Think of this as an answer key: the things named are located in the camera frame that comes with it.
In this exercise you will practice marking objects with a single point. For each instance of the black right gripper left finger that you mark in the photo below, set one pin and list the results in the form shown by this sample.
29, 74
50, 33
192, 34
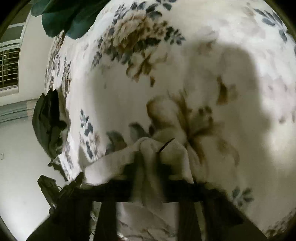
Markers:
79, 211

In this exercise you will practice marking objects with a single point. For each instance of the dark green pillow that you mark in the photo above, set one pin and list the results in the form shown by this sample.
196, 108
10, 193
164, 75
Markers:
74, 18

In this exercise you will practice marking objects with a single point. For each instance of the floral bed sheet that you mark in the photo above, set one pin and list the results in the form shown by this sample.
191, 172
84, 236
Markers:
216, 76

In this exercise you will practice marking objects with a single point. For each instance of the barred window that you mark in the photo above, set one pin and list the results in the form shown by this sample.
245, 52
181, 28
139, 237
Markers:
11, 42

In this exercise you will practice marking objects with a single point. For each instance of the black clothes pile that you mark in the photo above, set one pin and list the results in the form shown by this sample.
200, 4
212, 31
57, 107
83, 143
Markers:
47, 124

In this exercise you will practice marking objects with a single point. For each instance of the beige t-shirt with black collar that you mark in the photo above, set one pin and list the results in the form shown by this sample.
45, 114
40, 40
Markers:
140, 189

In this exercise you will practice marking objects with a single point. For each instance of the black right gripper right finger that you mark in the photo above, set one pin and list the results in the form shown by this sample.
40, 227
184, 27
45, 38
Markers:
222, 219

